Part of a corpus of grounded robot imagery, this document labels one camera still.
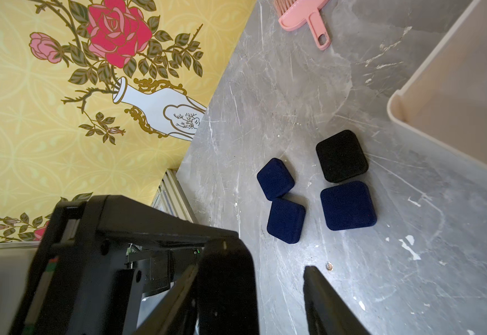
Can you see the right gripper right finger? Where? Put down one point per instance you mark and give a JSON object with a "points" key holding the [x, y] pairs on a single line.
{"points": [[326, 312]]}

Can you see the pink small dustpan brush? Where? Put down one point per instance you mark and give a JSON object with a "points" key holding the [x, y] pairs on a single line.
{"points": [[294, 14]]}

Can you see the black brooch box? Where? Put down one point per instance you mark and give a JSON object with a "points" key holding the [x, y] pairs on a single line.
{"points": [[226, 289], [341, 157]]}

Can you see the white drawer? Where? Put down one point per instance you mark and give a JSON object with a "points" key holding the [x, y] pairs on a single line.
{"points": [[442, 109]]}

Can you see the blue brooch box bottom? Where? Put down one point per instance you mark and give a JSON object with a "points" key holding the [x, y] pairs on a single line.
{"points": [[286, 220]]}

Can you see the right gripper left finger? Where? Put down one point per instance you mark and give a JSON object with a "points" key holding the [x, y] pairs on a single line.
{"points": [[177, 312]]}

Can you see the blue brooch box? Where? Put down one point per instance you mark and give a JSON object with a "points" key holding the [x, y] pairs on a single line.
{"points": [[286, 220], [348, 206], [275, 179]]}

